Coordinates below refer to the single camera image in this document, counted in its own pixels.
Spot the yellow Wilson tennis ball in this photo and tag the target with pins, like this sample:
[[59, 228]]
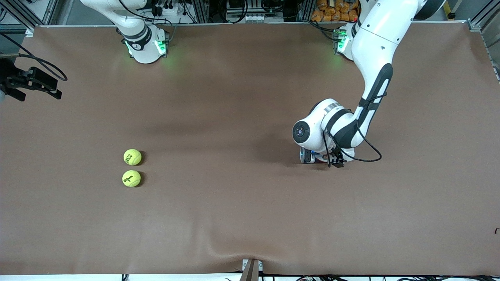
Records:
[[131, 178]]

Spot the yellow stick black base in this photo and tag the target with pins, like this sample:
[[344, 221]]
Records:
[[446, 6]]

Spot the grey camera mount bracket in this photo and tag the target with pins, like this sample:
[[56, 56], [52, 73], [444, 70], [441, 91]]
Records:
[[252, 271]]

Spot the clear Wilson tennis ball can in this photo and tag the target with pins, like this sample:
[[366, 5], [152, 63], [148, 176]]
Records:
[[308, 156]]

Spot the white power strip black plugs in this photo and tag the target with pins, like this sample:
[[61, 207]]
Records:
[[172, 9]]

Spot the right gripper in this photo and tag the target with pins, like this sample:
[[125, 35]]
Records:
[[11, 81]]

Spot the bag of orange items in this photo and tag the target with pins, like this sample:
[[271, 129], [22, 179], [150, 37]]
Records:
[[332, 11]]

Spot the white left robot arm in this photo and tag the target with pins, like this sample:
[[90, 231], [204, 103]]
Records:
[[375, 47]]

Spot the brown table mat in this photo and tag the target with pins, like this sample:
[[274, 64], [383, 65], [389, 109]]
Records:
[[250, 214]]

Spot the aluminium frame extrusion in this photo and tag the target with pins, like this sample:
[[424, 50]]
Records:
[[478, 24], [50, 11]]

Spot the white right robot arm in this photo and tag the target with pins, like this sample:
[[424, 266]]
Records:
[[144, 50]]

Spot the yellow Roland Garros tennis ball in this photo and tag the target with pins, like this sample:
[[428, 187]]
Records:
[[132, 157]]

